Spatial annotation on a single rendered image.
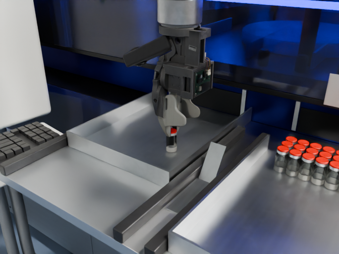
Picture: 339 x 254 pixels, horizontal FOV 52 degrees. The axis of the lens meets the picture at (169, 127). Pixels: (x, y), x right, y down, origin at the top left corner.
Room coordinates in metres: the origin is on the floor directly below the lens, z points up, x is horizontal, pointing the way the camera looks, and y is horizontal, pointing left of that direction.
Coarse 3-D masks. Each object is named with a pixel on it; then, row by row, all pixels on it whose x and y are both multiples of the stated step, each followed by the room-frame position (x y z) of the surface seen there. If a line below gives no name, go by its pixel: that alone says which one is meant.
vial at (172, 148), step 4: (172, 136) 0.61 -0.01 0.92; (176, 136) 0.61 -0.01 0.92; (168, 140) 0.61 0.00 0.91; (172, 140) 0.61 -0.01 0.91; (176, 140) 0.61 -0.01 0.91; (168, 144) 0.61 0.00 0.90; (172, 144) 0.61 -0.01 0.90; (176, 144) 0.61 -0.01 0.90; (168, 148) 0.61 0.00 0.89; (172, 148) 0.61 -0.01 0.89; (176, 148) 0.61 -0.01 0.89; (172, 152) 0.61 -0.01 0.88
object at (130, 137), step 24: (144, 96) 0.84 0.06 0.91; (96, 120) 0.70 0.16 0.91; (120, 120) 0.76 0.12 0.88; (144, 120) 0.76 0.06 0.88; (192, 120) 0.76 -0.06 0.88; (216, 120) 0.76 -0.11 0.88; (240, 120) 0.71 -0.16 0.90; (72, 144) 0.63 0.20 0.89; (96, 144) 0.59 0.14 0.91; (120, 144) 0.64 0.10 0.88; (144, 144) 0.64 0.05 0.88; (192, 144) 0.64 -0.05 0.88; (144, 168) 0.52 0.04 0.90; (168, 168) 0.55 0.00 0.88
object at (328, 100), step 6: (330, 78) 0.60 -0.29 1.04; (336, 78) 0.59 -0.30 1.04; (330, 84) 0.60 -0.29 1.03; (336, 84) 0.59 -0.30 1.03; (330, 90) 0.60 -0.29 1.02; (336, 90) 0.59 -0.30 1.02; (330, 96) 0.60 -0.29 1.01; (336, 96) 0.59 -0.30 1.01; (324, 102) 0.60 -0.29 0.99; (330, 102) 0.59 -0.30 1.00; (336, 102) 0.59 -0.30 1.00
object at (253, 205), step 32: (256, 160) 0.58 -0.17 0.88; (224, 192) 0.47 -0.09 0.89; (256, 192) 0.48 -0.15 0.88; (288, 192) 0.48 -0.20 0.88; (320, 192) 0.48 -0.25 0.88; (192, 224) 0.39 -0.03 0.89; (224, 224) 0.40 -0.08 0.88; (256, 224) 0.40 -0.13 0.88; (288, 224) 0.40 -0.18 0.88; (320, 224) 0.40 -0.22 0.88
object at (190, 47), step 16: (160, 32) 0.59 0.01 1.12; (176, 32) 0.57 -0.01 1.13; (192, 32) 0.57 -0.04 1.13; (208, 32) 0.59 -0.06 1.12; (176, 48) 0.60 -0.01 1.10; (192, 48) 0.57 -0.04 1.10; (160, 64) 0.59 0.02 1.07; (176, 64) 0.58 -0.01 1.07; (192, 64) 0.57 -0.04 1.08; (208, 64) 0.59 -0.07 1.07; (160, 80) 0.59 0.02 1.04; (176, 80) 0.58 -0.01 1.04; (192, 80) 0.55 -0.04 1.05; (208, 80) 0.60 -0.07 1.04; (192, 96) 0.55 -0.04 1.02
